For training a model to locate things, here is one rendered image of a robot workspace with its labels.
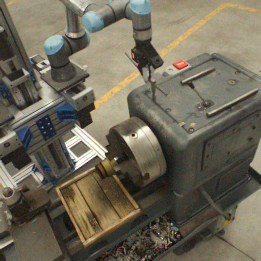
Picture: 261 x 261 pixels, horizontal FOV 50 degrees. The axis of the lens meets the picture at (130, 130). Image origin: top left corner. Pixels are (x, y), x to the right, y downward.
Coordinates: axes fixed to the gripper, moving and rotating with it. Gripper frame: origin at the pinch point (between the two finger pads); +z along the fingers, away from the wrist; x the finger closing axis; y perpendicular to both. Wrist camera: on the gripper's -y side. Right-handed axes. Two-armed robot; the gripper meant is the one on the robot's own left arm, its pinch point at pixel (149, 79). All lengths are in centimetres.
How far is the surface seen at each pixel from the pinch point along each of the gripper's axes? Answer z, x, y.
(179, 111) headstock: 9.7, -4.1, -16.9
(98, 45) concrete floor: 135, -86, 276
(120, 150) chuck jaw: 21.9, 25.0, -10.7
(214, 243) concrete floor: 135, -21, -39
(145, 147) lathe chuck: 14.6, 17.4, -21.4
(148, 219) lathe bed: 64, 24, -27
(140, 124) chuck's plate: 11.4, 13.0, -11.5
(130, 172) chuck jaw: 24.5, 26.5, -22.1
